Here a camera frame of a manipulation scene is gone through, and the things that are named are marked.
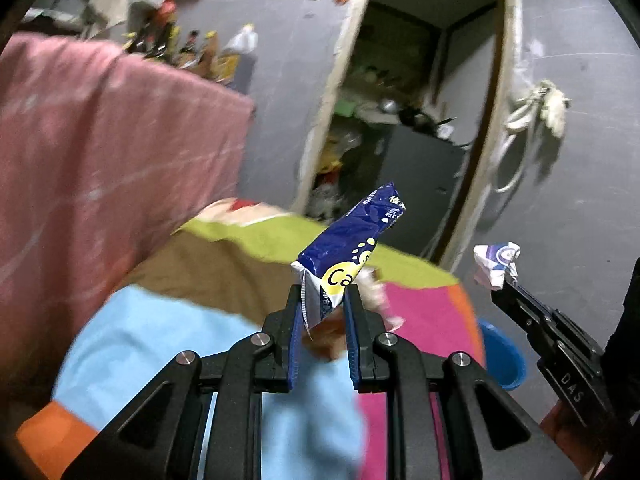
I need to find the blue plastic basin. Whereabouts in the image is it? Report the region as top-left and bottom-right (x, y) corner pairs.
(477, 317), (527, 392)

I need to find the white rubber glove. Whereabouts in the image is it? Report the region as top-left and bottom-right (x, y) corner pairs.
(537, 80), (572, 139)

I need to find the grey refrigerator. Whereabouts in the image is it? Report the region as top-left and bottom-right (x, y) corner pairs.
(377, 125), (472, 257)

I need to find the white paper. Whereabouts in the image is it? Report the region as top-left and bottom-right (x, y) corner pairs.
(474, 242), (521, 291)

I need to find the blue snack packet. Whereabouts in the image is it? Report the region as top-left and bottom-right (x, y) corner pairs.
(291, 182), (408, 336)

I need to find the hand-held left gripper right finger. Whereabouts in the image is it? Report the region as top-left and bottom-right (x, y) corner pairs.
(344, 285), (583, 480)

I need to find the colourful patchwork blanket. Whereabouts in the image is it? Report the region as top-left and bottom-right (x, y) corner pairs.
(15, 199), (487, 480)

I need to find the white plastic bag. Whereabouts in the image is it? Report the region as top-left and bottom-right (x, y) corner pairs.
(222, 24), (260, 56)

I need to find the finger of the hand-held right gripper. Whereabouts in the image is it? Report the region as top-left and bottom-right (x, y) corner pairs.
(505, 261), (557, 322)
(491, 286), (548, 352)

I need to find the crumpled pale wrapper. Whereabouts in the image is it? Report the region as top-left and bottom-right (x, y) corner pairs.
(359, 267), (406, 332)

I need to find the pink checked cloth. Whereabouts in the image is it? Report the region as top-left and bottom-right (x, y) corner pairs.
(0, 32), (257, 411)

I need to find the black frying pan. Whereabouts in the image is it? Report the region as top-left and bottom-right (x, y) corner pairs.
(397, 105), (458, 134)

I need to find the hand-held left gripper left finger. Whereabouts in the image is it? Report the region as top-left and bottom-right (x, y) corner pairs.
(60, 284), (307, 480)

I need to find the person's right hand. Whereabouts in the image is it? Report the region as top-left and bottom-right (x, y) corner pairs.
(540, 402), (608, 468)

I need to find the yellow bag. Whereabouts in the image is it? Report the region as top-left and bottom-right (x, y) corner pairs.
(319, 130), (362, 177)

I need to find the white hose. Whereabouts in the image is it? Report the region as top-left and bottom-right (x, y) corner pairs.
(490, 80), (547, 195)

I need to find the brown paper packet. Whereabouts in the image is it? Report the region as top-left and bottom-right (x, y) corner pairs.
(200, 32), (241, 81)

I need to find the doorway frame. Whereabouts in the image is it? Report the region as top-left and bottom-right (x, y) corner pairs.
(292, 0), (523, 271)

